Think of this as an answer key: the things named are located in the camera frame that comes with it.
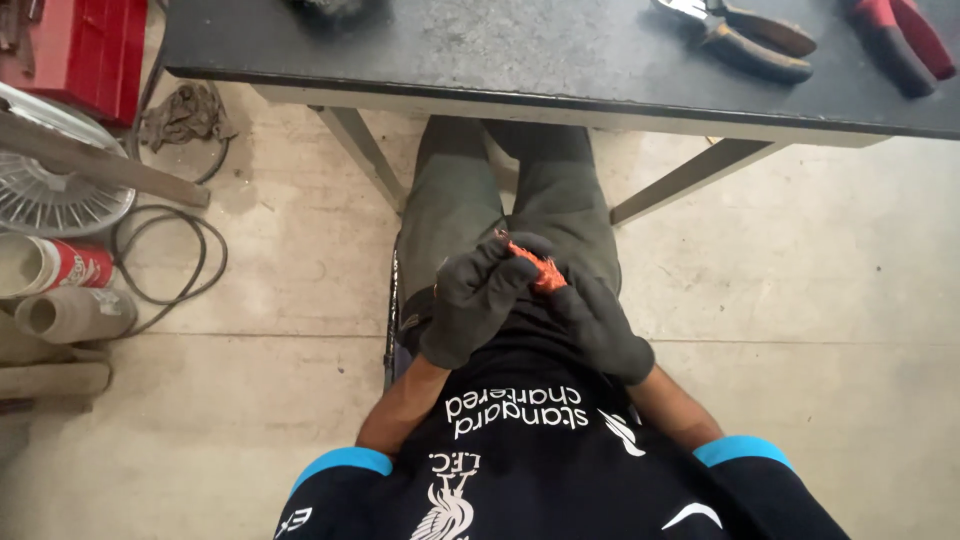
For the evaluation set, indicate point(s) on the red metal toolbox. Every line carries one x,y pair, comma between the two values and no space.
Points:
86,49

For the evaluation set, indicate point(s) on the black work table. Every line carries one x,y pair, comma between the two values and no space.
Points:
570,67

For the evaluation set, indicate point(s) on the dirty grey rag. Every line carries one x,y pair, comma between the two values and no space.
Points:
184,116

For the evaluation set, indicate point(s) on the person's left hand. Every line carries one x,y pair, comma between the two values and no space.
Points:
472,300

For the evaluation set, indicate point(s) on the person's right fingers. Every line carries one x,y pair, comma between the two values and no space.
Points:
571,296

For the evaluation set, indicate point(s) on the metal fan guard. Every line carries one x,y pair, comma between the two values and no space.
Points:
56,187

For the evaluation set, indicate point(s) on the grey plastic pipe piece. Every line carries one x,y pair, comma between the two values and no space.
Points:
75,313

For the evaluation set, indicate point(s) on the person's right hand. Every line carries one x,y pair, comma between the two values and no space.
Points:
600,322

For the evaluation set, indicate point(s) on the red and white can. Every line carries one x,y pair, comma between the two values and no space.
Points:
52,264

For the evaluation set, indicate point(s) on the dark object on table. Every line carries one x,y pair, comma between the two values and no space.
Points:
337,7

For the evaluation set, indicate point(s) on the person's left fingers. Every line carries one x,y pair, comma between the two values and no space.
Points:
504,262

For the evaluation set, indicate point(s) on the metal chair frame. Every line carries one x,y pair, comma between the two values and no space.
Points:
391,315

